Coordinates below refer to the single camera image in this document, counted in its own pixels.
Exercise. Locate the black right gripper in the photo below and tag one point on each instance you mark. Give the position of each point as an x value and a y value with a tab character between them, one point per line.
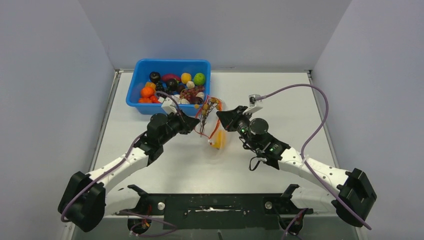
230	119

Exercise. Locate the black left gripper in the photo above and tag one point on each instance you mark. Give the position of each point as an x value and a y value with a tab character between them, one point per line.
187	123

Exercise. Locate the clear zip top bag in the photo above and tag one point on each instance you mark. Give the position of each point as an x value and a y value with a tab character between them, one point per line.
213	155

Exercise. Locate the yellow bumpy pepper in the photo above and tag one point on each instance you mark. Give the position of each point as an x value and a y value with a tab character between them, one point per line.
219	139

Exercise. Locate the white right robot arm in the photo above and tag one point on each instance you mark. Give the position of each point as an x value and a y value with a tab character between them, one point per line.
354	195

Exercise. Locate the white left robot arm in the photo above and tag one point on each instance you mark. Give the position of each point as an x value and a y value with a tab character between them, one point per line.
89	197

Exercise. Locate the white mushroom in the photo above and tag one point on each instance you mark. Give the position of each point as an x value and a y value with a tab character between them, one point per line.
181	100

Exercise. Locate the dark purple passion fruit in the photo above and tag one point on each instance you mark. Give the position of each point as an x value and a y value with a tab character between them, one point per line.
196	100

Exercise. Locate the red grape bunch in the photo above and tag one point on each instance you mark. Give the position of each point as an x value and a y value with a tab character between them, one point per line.
190	93

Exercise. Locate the small white garlic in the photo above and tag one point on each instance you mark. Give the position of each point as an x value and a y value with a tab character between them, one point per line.
201	95

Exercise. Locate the dark brown chestnut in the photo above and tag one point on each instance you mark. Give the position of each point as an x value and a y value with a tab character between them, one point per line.
180	88

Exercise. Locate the white garlic bulb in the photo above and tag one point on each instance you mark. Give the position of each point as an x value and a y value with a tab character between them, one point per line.
190	84

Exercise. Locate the dark mangosteen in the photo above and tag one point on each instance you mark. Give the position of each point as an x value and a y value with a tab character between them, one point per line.
172	85

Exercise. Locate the red chili pepper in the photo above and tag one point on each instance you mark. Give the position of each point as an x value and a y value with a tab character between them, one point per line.
154	100

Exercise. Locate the yellow lemon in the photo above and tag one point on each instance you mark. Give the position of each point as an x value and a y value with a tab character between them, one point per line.
185	78

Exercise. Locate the black grape bunch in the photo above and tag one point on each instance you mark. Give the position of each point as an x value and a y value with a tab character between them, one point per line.
160	87

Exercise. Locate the green custard apple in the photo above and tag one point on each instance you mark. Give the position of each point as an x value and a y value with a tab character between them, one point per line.
199	79

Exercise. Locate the orange red bumpy pepper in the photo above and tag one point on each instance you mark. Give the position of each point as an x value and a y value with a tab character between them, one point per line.
145	101

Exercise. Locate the purple sweet potato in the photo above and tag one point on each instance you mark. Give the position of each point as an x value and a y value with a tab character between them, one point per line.
170	76

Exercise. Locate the orange fruit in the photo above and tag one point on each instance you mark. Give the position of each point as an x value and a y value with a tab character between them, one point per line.
147	92

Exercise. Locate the dark eggplant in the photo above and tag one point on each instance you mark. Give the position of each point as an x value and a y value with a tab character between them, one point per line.
155	77

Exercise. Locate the blue plastic bin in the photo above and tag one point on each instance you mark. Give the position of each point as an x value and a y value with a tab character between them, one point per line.
141	76

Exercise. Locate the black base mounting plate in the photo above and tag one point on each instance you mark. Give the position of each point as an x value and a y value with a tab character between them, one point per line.
268	211

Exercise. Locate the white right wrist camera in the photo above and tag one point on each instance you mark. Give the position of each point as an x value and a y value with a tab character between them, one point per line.
255	104

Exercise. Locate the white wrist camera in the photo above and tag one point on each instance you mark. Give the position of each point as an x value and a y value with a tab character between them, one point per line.
255	104
170	106

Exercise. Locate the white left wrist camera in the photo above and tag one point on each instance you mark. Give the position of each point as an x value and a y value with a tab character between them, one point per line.
170	106

